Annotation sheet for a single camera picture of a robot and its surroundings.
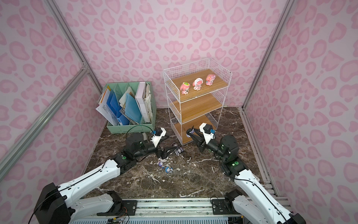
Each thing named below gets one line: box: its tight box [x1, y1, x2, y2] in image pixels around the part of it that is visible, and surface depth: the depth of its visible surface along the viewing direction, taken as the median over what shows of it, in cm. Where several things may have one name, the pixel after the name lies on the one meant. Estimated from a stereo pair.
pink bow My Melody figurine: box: [205, 74, 216, 86], surface depth 73 cm
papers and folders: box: [95, 81, 154, 126], surface depth 97 cm
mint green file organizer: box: [102, 81, 157, 134], surface depth 99 cm
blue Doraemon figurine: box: [165, 166, 174, 174], surface depth 87 cm
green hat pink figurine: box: [179, 81, 191, 95], surface depth 68 cm
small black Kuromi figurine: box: [185, 125, 195, 138], surface depth 69 cm
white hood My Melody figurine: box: [192, 77, 204, 91], surface depth 70 cm
